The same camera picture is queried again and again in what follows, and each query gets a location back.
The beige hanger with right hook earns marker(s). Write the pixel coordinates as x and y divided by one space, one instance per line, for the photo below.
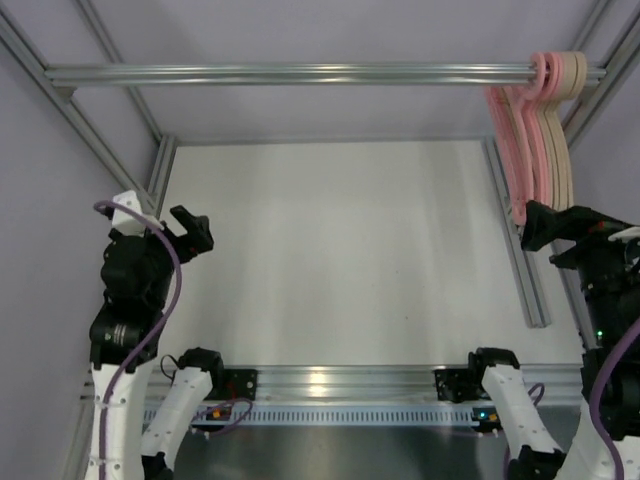
560 82

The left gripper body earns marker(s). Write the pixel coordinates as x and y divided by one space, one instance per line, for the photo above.
167 242

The perforated cable duct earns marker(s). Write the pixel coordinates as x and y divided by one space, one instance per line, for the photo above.
340 415

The aluminium hanging rail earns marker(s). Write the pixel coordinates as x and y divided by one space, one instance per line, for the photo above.
297 74

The beige hanger bottom pile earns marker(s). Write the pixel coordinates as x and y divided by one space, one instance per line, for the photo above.
575 92

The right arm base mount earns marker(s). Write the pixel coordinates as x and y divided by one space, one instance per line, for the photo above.
458 385

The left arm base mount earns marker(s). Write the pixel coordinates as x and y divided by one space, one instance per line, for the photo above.
234 383

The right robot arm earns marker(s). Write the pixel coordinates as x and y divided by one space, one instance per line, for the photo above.
605 444

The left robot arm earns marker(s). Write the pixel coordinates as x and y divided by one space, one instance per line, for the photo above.
124 339

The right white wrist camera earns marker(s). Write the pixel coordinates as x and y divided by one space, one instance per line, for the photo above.
626 235

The pink hanger pile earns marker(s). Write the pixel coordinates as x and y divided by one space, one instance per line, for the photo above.
537 150
520 150

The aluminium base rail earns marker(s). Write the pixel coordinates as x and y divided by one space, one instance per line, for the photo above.
403 384

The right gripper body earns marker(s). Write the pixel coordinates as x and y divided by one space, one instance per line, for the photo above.
576 239

